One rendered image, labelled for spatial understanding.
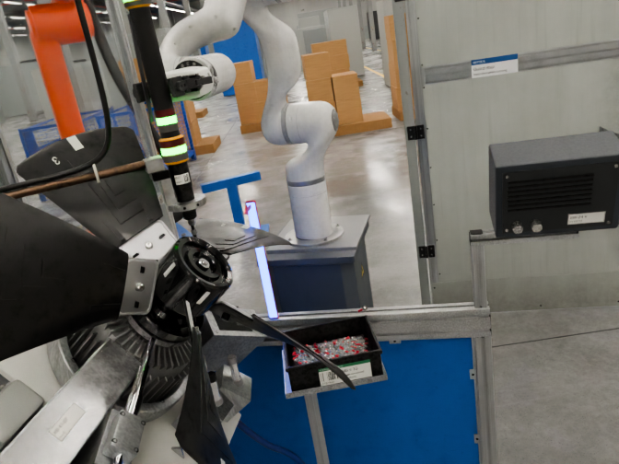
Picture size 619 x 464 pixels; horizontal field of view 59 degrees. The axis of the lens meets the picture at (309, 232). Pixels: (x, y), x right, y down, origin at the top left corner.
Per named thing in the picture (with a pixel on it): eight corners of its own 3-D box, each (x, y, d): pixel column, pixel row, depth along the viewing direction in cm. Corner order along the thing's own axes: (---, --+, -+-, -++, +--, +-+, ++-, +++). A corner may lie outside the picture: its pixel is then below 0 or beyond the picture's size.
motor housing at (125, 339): (139, 438, 94) (181, 397, 89) (31, 354, 91) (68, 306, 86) (189, 361, 115) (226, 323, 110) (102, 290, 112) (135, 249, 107)
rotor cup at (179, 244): (118, 318, 88) (161, 266, 83) (135, 263, 100) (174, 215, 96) (193, 355, 94) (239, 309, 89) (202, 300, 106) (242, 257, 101)
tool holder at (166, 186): (161, 218, 95) (146, 163, 91) (154, 209, 101) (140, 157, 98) (211, 204, 98) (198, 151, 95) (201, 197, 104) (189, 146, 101)
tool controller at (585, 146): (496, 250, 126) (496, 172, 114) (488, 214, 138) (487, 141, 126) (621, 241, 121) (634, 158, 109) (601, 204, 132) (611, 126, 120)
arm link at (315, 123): (294, 176, 178) (283, 102, 170) (349, 173, 172) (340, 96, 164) (281, 187, 167) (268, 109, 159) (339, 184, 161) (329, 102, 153)
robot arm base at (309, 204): (297, 226, 189) (289, 173, 182) (351, 225, 182) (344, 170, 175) (275, 248, 172) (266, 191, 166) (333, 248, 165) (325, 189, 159)
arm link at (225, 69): (171, 56, 109) (216, 56, 108) (195, 52, 121) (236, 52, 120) (175, 98, 112) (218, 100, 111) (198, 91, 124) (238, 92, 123)
